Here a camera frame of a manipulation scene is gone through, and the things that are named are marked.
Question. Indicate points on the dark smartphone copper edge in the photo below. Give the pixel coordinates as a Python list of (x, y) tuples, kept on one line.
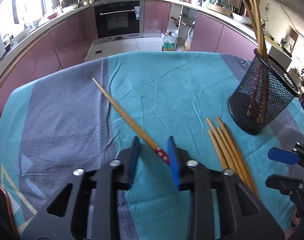
[(3, 205)]

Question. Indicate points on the pile of wooden chopsticks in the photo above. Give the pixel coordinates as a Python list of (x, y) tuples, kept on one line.
[(226, 150)]

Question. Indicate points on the gold wall clock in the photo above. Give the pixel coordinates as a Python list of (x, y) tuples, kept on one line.
[(268, 8)]

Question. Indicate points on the long pink base cabinet run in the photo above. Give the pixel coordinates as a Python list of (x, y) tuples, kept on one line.
[(54, 45)]

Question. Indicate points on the plastic cooking oil bottle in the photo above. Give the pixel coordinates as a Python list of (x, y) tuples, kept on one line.
[(169, 42)]

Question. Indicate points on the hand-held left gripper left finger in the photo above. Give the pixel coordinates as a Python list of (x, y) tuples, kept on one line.
[(134, 160)]

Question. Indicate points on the black built-in oven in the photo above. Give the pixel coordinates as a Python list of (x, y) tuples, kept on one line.
[(117, 20)]

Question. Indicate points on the white bowl with plastic bag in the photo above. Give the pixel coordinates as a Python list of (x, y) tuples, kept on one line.
[(241, 18)]

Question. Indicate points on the round bamboo steamer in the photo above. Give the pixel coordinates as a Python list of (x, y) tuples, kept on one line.
[(218, 10)]

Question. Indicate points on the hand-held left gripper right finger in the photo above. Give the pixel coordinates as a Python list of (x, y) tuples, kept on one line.
[(173, 165)]

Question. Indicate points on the pink peninsula base cabinet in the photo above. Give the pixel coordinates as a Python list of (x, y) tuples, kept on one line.
[(211, 35)]

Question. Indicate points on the wooden chopstick red floral end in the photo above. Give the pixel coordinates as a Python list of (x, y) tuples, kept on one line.
[(127, 120)]

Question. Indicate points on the teal and grey tablecloth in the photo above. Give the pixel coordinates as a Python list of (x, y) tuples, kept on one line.
[(166, 92)]

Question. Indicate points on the large kitchen window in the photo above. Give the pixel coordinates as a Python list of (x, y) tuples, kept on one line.
[(29, 0)]

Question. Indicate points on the bunch of wooden chopsticks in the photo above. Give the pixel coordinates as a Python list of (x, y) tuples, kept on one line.
[(259, 35)]

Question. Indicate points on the narrow pink base cabinet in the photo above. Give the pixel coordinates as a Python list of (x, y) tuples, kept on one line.
[(154, 15)]

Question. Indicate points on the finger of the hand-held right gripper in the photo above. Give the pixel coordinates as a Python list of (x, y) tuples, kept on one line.
[(283, 155), (281, 183)]

